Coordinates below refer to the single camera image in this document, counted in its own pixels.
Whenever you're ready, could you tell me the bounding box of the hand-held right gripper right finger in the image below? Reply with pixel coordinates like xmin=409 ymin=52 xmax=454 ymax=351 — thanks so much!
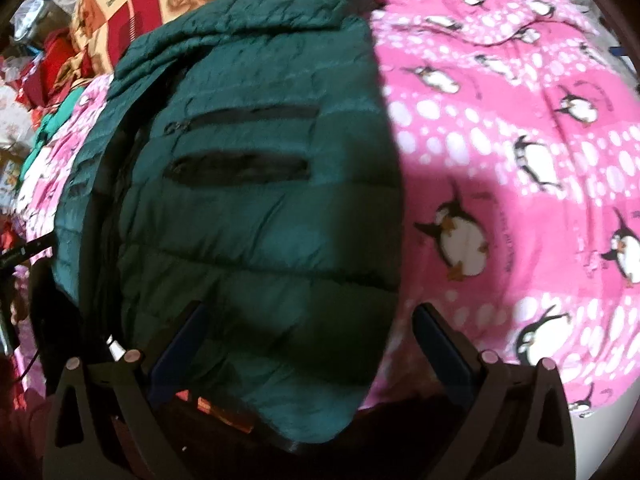
xmin=412 ymin=302 xmax=577 ymax=480

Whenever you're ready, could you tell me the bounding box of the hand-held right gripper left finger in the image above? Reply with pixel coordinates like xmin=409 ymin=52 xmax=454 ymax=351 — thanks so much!
xmin=42 ymin=300 xmax=212 ymax=480

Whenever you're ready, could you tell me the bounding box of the dark green puffer jacket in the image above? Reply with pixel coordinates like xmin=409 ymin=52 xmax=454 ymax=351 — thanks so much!
xmin=52 ymin=0 xmax=407 ymax=447

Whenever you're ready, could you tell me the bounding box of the pile of red clothes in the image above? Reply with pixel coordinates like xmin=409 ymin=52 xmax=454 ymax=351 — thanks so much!
xmin=19 ymin=29 xmax=77 ymax=107

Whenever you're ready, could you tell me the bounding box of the teal green garment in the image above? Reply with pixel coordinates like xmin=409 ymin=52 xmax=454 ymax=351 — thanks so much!
xmin=24 ymin=87 xmax=85 ymax=182

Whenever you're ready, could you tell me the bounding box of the pink penguin print blanket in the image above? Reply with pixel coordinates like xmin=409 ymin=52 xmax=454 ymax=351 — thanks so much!
xmin=15 ymin=0 xmax=640 ymax=418

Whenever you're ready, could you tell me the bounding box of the white plastic bag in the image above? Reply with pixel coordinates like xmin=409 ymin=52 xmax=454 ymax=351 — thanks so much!
xmin=12 ymin=0 xmax=57 ymax=42

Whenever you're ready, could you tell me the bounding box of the rose print checkered quilt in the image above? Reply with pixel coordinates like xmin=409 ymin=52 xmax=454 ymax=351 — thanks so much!
xmin=70 ymin=0 xmax=532 ymax=82

